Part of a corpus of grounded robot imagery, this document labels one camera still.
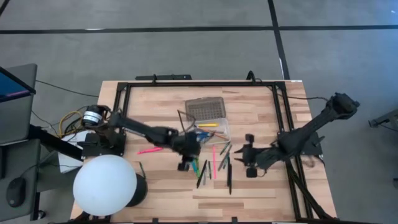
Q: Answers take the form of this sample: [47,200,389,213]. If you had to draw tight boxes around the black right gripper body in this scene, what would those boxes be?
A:
[245,134,271,178]

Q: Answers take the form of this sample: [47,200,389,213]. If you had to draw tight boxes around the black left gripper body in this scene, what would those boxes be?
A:
[170,132,202,171]

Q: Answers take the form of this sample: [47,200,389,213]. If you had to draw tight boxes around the grey pencil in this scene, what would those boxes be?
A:
[217,144,233,172]

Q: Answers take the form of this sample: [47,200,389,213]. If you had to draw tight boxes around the blue handled scissors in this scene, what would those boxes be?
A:
[194,130,215,144]

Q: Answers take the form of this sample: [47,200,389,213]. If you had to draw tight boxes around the thick black marker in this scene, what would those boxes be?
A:
[196,159,208,189]

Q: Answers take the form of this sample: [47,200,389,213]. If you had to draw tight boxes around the pink highlighter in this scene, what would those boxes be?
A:
[136,146,164,156]

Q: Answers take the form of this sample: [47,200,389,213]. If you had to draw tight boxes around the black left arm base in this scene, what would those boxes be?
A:
[77,132,127,158]

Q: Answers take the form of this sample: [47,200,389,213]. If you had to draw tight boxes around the translucent plastic supply box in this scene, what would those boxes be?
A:
[182,96,232,146]

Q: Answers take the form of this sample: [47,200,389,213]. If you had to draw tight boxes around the white power box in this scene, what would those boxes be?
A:
[57,130,91,174]

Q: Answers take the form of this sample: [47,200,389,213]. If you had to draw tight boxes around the black sensor bar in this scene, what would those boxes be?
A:
[135,73,193,81]

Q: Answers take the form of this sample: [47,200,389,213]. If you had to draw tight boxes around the white globe lamp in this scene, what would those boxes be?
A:
[72,154,149,217]

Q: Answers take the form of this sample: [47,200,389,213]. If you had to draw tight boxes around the grey stand leg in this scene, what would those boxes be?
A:
[368,108,398,133]

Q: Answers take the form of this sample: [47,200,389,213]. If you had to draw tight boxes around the grey side desk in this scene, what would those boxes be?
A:
[0,63,41,222]

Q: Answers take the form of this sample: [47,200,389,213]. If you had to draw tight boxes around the black computer mouse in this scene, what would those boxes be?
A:
[6,177,27,208]

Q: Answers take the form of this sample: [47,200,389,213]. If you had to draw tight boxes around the open laptop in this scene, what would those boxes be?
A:
[0,66,37,103]

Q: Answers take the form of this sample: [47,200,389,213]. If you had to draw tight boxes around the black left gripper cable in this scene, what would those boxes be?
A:
[176,108,197,134]

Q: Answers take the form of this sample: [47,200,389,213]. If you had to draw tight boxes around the black aluminium table frame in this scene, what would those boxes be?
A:
[111,80,315,222]

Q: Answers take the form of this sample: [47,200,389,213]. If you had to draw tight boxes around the black cable bundle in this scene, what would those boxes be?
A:
[284,155,335,220]

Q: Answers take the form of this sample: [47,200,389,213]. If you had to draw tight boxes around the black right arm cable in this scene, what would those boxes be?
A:
[273,83,330,103]

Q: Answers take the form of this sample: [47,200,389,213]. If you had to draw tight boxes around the yellow cable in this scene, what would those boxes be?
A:
[58,110,85,138]

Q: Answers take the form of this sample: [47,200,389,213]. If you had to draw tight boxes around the black floor cable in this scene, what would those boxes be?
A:
[34,80,100,98]

